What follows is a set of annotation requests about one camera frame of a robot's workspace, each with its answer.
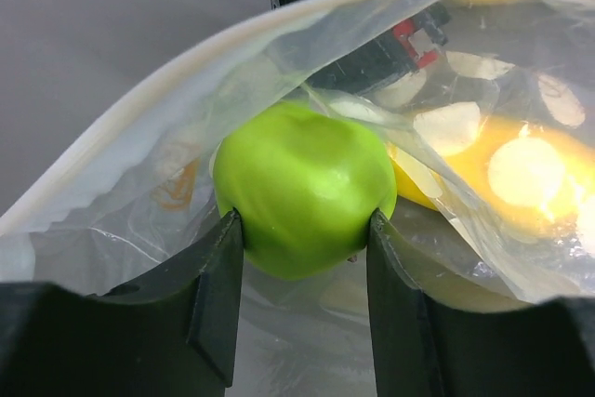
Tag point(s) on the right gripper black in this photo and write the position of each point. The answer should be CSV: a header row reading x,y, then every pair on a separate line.
x,y
370,44

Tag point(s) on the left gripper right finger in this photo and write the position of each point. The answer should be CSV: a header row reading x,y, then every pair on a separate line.
x,y
435,333

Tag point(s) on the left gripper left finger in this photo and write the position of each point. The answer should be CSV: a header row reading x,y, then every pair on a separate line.
x,y
169,332

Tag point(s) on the zip bag with bananas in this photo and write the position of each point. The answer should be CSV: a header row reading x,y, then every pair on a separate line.
x,y
137,187

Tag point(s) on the green apple toy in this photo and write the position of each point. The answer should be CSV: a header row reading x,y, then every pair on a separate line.
x,y
305,186

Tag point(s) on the yellow mango toy in bag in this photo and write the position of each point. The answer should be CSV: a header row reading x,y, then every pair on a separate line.
x,y
534,177

